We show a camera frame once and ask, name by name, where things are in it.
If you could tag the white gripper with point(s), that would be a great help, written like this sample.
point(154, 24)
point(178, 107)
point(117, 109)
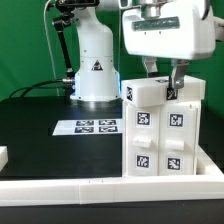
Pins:
point(176, 29)

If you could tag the white tagged cube block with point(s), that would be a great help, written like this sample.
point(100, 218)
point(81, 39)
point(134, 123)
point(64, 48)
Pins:
point(146, 92)

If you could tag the white cabinet box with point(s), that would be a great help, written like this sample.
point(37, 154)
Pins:
point(160, 140)

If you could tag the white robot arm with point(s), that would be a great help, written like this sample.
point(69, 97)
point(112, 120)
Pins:
point(87, 47)

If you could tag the white flat tagged top panel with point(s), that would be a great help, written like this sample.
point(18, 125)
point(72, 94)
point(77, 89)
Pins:
point(88, 127)

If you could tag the white right boundary rail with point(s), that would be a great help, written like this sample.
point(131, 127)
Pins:
point(205, 165)

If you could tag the white boundary rail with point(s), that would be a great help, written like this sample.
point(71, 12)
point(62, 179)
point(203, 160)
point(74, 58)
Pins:
point(110, 190)
point(205, 165)

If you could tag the white front boundary rail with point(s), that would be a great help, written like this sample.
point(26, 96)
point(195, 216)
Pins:
point(110, 190)

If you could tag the white left rail stub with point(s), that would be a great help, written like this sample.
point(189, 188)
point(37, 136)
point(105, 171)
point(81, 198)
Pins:
point(3, 157)

